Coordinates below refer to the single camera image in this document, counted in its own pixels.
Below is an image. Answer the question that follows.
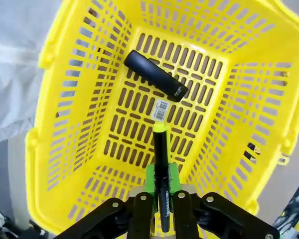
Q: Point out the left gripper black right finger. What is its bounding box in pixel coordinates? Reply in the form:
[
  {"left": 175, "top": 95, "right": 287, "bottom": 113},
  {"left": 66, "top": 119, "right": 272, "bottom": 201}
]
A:
[{"left": 167, "top": 162, "right": 280, "bottom": 239}]

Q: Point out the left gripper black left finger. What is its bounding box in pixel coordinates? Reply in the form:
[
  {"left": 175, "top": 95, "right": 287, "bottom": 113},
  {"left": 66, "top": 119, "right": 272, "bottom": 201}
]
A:
[{"left": 55, "top": 162, "right": 156, "bottom": 239}]

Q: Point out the black pen with yellow ends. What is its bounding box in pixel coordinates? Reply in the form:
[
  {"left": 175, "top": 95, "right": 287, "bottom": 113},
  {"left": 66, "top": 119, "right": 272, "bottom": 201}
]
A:
[{"left": 152, "top": 122, "right": 172, "bottom": 233}]

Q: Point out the yellow plastic shopping basket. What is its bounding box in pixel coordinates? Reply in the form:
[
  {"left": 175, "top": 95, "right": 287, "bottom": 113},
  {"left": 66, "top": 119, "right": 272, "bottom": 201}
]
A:
[{"left": 24, "top": 0, "right": 299, "bottom": 239}]

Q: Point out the person in white jacket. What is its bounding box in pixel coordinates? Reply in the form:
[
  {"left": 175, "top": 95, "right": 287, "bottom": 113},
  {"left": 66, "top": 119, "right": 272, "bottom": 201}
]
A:
[{"left": 0, "top": 0, "right": 63, "bottom": 150}]

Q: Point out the white barcode sticker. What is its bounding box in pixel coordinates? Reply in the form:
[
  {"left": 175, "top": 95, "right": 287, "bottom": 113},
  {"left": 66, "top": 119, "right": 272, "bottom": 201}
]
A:
[{"left": 151, "top": 99, "right": 170, "bottom": 122}]

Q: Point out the black oblong plastic case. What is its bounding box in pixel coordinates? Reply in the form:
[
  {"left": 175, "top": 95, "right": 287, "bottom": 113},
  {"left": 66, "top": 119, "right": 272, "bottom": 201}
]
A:
[{"left": 123, "top": 49, "right": 189, "bottom": 103}]

